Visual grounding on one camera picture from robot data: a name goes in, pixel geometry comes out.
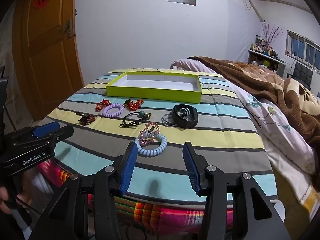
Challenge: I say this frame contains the black hair tie teal bead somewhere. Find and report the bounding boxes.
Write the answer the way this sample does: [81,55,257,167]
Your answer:
[119,110,152,128]

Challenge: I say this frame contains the person's left hand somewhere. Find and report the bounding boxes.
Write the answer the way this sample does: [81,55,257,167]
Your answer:
[0,175,34,214]

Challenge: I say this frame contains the dark red beaded hair clip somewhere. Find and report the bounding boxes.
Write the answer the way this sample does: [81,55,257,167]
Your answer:
[76,112,97,125]

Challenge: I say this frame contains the orange wooden door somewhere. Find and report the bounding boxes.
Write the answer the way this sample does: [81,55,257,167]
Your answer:
[12,0,85,121]

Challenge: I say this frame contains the purple spiral hair tie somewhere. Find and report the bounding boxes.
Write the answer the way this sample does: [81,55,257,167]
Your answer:
[102,104,125,117]

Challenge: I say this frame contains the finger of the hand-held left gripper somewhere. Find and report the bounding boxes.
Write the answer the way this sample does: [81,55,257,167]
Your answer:
[45,126,74,145]
[31,122,60,138]

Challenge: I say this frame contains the white shelf unit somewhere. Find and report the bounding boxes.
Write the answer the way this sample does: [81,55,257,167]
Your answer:
[248,49,286,74]

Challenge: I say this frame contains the grey elastic hair ties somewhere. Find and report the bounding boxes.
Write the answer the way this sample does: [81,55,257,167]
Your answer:
[161,107,190,128]

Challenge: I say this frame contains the brown plush blanket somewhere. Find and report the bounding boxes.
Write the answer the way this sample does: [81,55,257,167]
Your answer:
[187,56,320,153]

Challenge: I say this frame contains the brass door lock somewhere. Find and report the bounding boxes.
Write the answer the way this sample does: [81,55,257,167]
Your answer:
[59,19,76,39]

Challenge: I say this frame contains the purple flower branches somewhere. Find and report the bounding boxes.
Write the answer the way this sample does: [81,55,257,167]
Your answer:
[261,22,285,47]

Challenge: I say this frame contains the lime green shallow box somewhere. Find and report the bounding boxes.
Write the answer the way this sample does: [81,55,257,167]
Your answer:
[105,71,202,104]

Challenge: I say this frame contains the black padded chair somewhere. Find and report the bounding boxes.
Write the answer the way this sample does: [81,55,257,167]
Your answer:
[291,61,314,88]

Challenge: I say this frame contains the colourful plaid cloth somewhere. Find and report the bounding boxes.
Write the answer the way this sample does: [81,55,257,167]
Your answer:
[37,159,234,235]

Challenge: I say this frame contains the window with bars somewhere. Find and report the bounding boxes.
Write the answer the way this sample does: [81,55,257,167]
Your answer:
[286,30,320,72]

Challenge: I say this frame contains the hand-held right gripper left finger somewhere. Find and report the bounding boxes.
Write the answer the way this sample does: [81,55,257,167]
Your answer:
[29,141,139,240]

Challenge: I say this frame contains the cream blanket yellow edge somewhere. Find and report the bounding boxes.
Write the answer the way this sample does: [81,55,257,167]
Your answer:
[262,130,317,209]

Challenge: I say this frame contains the red and gold knot ornament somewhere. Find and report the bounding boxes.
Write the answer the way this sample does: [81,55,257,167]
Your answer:
[123,99,145,111]

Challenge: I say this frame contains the pink floral quilt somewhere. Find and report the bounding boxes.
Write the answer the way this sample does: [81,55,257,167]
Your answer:
[170,58,316,175]

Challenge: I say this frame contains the light blue spiral hair tie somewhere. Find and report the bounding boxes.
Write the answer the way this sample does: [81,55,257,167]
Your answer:
[135,134,167,157]

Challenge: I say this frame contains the pink rhinestone hair clip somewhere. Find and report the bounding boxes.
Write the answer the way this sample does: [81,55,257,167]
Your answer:
[139,122,160,147]

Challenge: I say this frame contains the group of bottles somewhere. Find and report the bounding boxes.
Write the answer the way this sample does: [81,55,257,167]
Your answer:
[251,35,274,56]

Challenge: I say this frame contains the black wristband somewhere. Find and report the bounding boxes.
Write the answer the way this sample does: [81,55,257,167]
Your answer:
[172,104,199,128]

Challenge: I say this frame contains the white wall pipe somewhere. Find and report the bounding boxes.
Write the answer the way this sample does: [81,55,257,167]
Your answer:
[239,0,266,22]

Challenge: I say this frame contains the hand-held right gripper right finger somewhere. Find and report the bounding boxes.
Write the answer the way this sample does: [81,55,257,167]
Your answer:
[182,142,292,240]

